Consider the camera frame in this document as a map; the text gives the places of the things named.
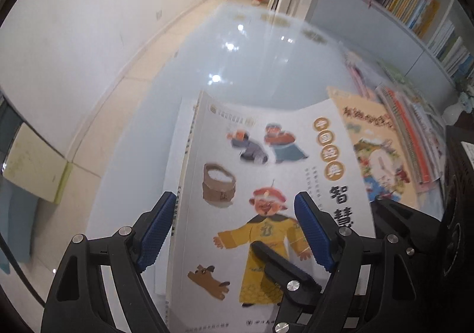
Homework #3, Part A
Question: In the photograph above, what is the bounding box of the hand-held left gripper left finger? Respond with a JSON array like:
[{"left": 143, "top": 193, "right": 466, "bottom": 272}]
[{"left": 40, "top": 191, "right": 177, "bottom": 333}]

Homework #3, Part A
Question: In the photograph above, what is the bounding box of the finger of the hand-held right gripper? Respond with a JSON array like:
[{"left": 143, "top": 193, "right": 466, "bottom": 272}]
[
  {"left": 251, "top": 240, "right": 324, "bottom": 333},
  {"left": 374, "top": 195, "right": 444, "bottom": 282}
]

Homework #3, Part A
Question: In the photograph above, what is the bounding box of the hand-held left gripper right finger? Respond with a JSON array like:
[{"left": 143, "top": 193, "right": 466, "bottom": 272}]
[{"left": 294, "top": 191, "right": 432, "bottom": 333}]

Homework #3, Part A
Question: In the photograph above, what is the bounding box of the orange illustrated book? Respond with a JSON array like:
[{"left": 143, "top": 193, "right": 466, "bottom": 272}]
[{"left": 326, "top": 86, "right": 421, "bottom": 208}]

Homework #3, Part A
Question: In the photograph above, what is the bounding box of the red book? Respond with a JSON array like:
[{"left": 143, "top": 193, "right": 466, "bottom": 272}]
[{"left": 376, "top": 83, "right": 439, "bottom": 185}]

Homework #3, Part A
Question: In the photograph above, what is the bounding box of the white book yellow-robed figure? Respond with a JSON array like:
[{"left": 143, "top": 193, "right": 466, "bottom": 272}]
[{"left": 168, "top": 89, "right": 376, "bottom": 333}]

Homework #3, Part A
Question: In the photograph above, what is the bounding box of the row of white blue books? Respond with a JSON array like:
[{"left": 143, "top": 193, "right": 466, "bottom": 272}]
[{"left": 426, "top": 18, "right": 474, "bottom": 78}]

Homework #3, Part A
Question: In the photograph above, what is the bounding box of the white ceramic vase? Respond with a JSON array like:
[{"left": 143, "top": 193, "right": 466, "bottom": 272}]
[{"left": 442, "top": 103, "right": 463, "bottom": 126}]

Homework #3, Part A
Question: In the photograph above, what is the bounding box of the pale yellow square pad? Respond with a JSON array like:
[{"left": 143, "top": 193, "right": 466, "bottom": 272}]
[{"left": 0, "top": 121, "right": 75, "bottom": 205}]

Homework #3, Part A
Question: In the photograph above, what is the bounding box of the ginkgo patterned tablecloth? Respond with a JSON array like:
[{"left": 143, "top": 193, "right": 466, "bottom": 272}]
[{"left": 107, "top": 0, "right": 450, "bottom": 333}]

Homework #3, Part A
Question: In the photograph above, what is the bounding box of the white bookshelf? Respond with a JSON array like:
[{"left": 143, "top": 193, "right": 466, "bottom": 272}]
[{"left": 304, "top": 0, "right": 474, "bottom": 97}]

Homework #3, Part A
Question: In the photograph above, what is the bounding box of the black cable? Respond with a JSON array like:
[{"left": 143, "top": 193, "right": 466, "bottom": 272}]
[{"left": 0, "top": 233, "right": 47, "bottom": 310}]

